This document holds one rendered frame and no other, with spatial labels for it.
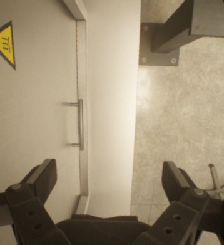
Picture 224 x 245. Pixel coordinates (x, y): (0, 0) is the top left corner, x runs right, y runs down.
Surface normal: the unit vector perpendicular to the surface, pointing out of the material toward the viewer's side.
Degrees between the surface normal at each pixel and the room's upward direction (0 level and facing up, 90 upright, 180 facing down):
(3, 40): 90
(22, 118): 90
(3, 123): 90
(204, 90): 0
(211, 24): 0
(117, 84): 0
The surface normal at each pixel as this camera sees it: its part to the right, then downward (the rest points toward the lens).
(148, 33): -0.03, 0.25
